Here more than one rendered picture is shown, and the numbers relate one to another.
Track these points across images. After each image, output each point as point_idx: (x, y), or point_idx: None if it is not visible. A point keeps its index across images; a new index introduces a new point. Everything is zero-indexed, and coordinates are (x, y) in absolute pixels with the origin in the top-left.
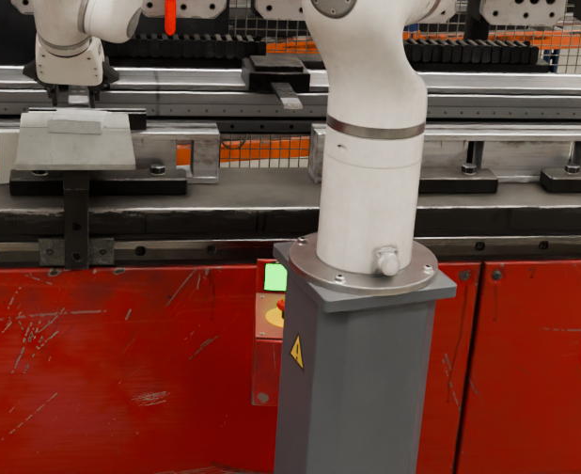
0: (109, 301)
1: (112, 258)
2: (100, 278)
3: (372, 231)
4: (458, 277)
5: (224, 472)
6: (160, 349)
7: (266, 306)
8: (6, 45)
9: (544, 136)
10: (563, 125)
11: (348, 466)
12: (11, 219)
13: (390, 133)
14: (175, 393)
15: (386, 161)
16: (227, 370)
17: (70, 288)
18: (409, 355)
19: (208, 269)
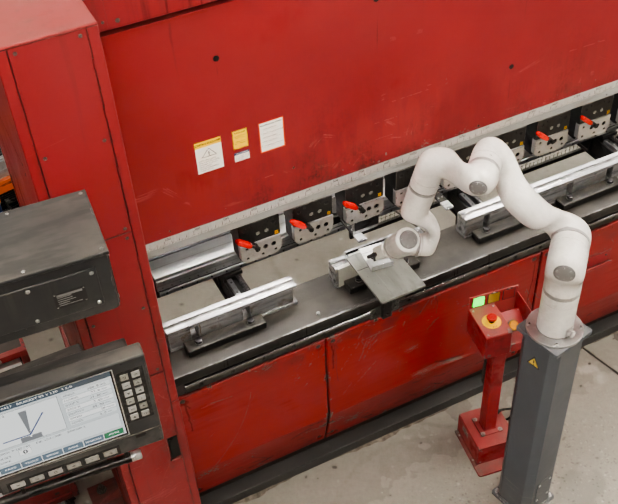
0: (397, 321)
1: (398, 306)
2: (393, 315)
3: (566, 326)
4: (531, 261)
5: (439, 363)
6: (416, 330)
7: (478, 316)
8: None
9: (557, 186)
10: (560, 173)
11: (556, 394)
12: (360, 308)
13: (574, 298)
14: (421, 343)
15: (572, 306)
16: (442, 327)
17: (381, 323)
18: (576, 355)
19: (435, 296)
